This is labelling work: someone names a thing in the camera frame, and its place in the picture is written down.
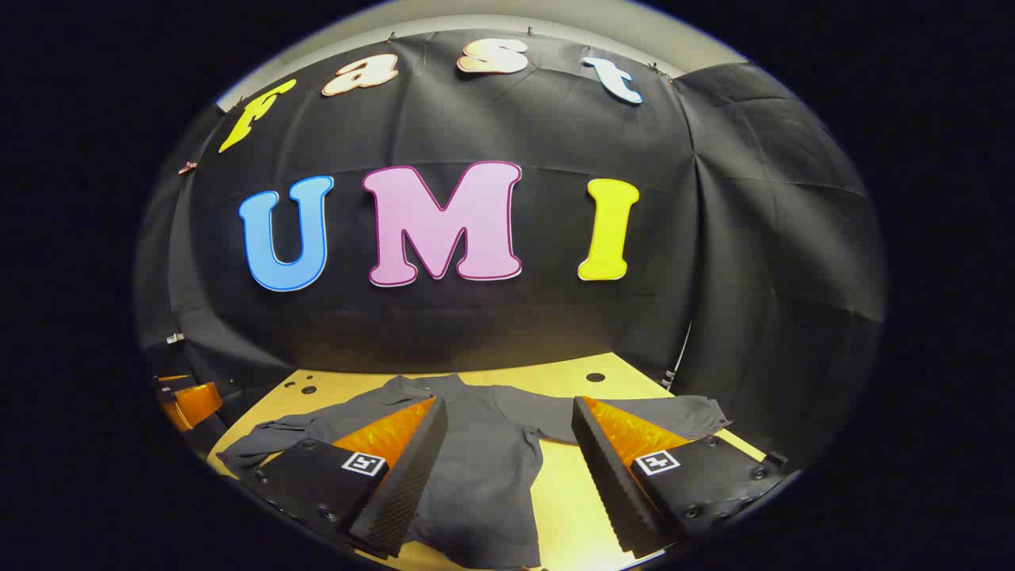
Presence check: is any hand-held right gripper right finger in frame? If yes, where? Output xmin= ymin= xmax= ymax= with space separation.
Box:
xmin=571 ymin=395 xmax=791 ymax=560

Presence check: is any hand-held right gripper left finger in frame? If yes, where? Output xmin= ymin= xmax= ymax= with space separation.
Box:
xmin=236 ymin=395 xmax=450 ymax=560

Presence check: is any grey button-up shirt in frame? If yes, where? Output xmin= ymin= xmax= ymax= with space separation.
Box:
xmin=216 ymin=373 xmax=732 ymax=570

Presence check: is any thin white pole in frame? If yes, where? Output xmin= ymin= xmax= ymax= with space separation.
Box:
xmin=668 ymin=320 xmax=693 ymax=391

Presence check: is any black backdrop cloth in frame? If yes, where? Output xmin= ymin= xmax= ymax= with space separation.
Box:
xmin=135 ymin=30 xmax=887 ymax=477

